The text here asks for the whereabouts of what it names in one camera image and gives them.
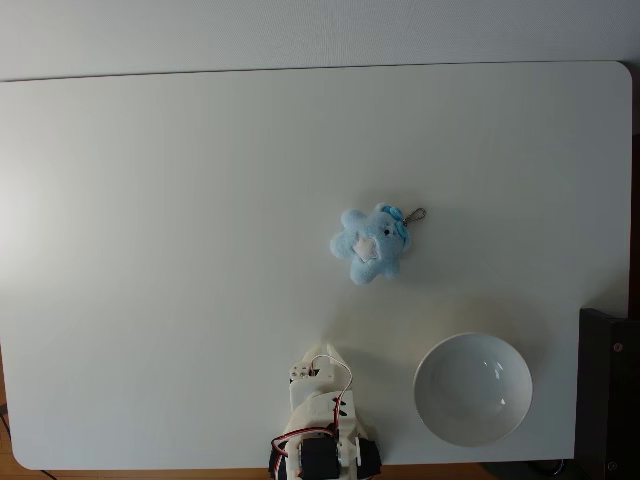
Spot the skyblue plush doll with keyring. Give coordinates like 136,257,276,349
328,201,428,288

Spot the white ceramic bowl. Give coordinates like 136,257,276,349
412,332,534,449

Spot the black table clamp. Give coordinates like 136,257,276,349
266,443,287,477
359,437,384,475

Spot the red white black servo cable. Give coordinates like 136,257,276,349
270,354,355,467

